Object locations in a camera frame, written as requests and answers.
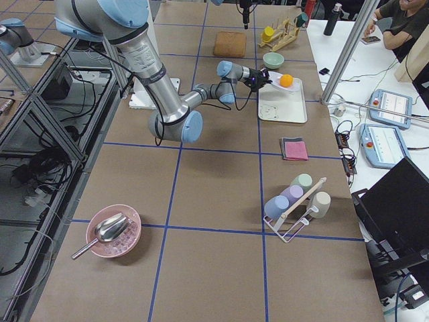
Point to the near teach pendant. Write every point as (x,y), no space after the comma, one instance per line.
(383,145)

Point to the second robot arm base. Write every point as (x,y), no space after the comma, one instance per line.
(18,43)

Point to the yellow mug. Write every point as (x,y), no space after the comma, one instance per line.
(267,34)

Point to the black monitor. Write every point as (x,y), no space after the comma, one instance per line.
(395,210)

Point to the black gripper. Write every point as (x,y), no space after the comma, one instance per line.
(253,78)

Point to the mint green bowl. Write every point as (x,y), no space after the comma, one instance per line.
(273,60)

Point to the dark green mug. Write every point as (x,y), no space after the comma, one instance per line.
(301,20)

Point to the wood grain tray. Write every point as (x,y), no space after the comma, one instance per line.
(230,45)

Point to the pink bowl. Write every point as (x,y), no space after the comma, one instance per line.
(121,237)

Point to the wooden dish rack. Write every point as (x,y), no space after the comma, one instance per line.
(285,33)

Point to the blue cup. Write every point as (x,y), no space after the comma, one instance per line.
(276,206)

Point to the metal scoop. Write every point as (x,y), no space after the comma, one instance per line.
(106,231)

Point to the beige cup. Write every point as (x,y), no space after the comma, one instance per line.
(319,204)

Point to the black water bottle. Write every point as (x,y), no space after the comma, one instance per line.
(333,18)

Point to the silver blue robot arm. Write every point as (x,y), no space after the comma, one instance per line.
(124,24)

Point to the smartphone on table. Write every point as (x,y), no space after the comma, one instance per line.
(370,40)

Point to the teach pendant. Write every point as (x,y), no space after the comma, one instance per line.
(383,145)
(391,108)

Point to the white wire cup rack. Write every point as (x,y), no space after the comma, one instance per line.
(296,217)

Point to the pink folded cloth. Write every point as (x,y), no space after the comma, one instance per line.
(295,151)

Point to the orange fruit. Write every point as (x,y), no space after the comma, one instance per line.
(286,80)

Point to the white bear tray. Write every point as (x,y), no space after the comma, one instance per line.
(281,104)

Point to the overhead black camera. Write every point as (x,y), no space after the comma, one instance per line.
(245,8)

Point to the pale green cup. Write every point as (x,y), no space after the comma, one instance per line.
(303,180)

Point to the seated person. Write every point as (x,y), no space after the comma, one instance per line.
(408,20)

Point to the white plate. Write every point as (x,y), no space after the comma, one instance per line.
(274,76)

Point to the far teach pendant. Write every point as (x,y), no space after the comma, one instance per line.
(391,108)

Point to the lilac cup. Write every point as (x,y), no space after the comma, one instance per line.
(293,193)

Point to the aluminium frame post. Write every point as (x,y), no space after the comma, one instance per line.
(356,33)

